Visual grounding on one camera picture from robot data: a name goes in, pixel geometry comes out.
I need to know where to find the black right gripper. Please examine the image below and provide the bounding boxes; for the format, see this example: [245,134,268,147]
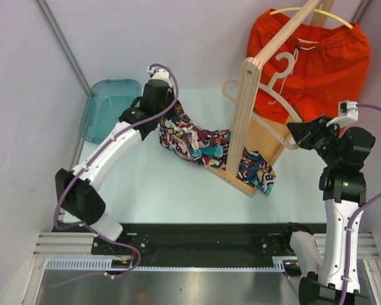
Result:
[287,114,342,166]

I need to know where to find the beige wooden hanger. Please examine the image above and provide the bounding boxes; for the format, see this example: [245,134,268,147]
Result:
[222,52,302,150]

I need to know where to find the orange shorts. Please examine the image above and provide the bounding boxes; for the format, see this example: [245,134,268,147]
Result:
[246,9,371,124]

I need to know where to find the colourful comic print shorts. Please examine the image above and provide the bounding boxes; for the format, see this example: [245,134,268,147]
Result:
[159,102,276,195]

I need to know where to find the yellow round hanger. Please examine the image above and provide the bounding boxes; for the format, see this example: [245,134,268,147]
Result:
[270,7,354,29]

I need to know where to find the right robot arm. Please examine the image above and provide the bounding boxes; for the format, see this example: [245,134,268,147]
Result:
[280,116,375,304]

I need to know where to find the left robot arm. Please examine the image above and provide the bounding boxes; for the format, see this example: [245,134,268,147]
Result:
[55,76,175,254]

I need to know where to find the wooden clothes rack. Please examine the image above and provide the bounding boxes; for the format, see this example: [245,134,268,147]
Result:
[208,1,334,196]

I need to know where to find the teal plastic basket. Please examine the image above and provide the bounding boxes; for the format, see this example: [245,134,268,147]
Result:
[79,79,142,144]

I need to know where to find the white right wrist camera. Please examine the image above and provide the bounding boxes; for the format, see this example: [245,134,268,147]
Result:
[328,100,359,128]

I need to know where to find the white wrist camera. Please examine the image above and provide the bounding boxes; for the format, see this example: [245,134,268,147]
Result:
[147,66,173,88]
[328,100,359,128]

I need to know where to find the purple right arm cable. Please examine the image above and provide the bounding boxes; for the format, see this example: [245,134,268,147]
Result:
[336,102,381,305]

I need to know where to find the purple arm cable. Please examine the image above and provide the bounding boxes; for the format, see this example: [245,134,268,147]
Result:
[52,62,180,280]
[336,102,381,305]

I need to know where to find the white slotted cable duct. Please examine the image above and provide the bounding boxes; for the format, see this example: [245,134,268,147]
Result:
[45,257,300,275]

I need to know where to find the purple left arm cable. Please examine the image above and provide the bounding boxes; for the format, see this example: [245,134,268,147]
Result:
[52,62,180,280]

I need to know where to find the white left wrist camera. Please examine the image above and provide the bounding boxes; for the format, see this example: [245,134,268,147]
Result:
[147,66,173,88]

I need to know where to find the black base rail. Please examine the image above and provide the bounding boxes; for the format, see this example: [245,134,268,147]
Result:
[67,222,326,267]

